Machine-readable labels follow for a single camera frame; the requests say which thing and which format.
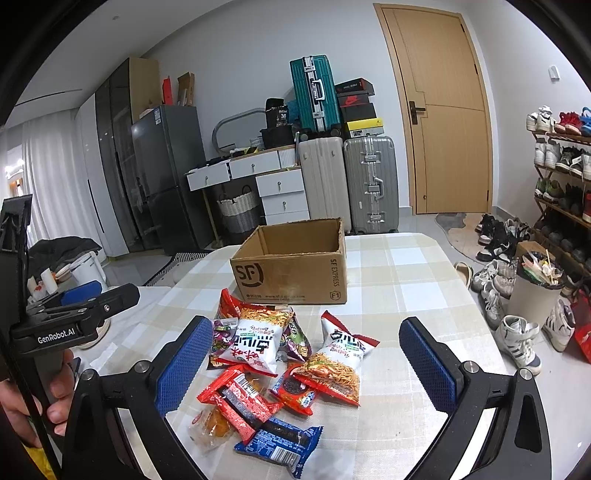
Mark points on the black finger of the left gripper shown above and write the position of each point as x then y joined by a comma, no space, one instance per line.
110,303

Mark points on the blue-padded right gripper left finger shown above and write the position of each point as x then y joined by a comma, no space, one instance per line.
96,444

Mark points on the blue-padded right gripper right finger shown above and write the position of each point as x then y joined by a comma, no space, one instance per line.
517,444

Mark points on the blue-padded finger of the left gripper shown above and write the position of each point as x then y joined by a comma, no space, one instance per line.
81,293

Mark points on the clear pastry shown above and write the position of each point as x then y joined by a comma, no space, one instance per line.
209,429

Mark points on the white noodle snack bag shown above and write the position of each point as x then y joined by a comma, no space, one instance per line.
257,339

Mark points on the red snack bar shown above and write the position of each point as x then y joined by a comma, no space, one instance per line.
245,408

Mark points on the purple candy bag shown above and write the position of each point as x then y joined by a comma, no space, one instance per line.
294,345

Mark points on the blue Oreo packet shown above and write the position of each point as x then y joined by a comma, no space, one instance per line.
283,444

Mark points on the red Oreo packet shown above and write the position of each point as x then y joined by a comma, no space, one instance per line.
294,395

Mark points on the red snack bag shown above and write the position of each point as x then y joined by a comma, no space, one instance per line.
231,307

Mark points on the white kettle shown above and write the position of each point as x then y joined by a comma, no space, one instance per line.
87,268

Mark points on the black clothing pile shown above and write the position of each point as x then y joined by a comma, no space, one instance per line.
55,253

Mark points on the patterned floor rug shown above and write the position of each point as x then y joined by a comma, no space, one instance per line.
178,266

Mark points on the white high-top sneaker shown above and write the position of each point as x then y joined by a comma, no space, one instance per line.
515,336

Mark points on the white curtain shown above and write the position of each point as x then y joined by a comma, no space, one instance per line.
48,150

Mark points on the woven laundry basket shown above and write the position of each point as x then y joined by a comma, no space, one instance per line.
240,214

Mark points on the black refrigerator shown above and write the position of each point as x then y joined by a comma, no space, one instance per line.
167,145

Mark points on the white bin with utensils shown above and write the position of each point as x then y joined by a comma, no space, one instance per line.
538,283

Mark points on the SF cardboard box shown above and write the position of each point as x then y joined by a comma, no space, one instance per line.
296,263

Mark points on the white drawer desk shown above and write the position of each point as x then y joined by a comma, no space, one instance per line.
278,181

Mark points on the oval mirror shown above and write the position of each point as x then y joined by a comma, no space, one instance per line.
239,131

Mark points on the dark tall cabinet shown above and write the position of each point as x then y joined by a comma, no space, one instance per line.
132,88

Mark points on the door mat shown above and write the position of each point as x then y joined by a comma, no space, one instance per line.
460,230

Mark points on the beige suitcase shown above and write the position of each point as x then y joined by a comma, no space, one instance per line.
324,173

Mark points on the teal suitcase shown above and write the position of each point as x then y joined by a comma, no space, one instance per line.
314,90

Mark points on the silver aluminium suitcase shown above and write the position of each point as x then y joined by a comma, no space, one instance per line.
371,172

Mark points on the shoe rack with shoes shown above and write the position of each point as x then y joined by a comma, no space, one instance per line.
562,191

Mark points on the stack of shoe boxes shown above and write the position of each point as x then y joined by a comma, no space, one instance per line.
357,110

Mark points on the wooden door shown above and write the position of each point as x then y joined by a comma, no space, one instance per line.
445,110

